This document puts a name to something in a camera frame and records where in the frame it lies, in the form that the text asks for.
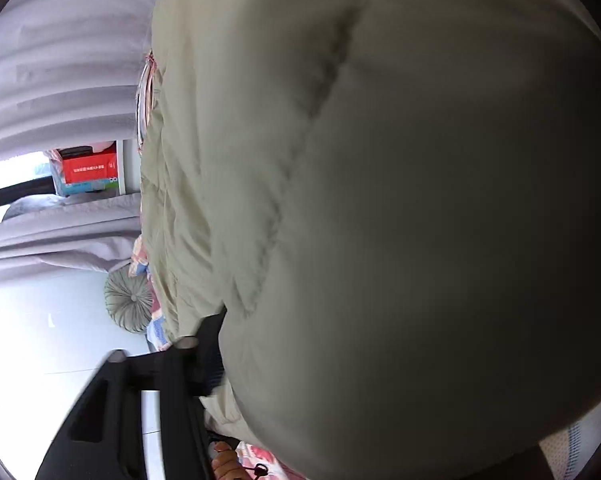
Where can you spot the red box on shelf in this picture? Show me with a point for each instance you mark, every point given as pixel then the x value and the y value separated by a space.
pixel 91 167

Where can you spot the khaki puffer jacket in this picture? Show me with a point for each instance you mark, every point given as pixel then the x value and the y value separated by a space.
pixel 395 205

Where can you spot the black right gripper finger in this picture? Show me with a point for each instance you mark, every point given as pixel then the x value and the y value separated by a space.
pixel 137 410

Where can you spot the round green pleated cushion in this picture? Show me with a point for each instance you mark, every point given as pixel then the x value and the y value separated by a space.
pixel 128 300

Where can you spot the grey curtain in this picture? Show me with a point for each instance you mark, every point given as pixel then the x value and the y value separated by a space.
pixel 69 72

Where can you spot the red blue patterned bedspread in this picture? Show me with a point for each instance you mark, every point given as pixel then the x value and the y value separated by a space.
pixel 260 459

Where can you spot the person's hand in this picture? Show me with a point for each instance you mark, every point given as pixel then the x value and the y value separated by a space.
pixel 225 464

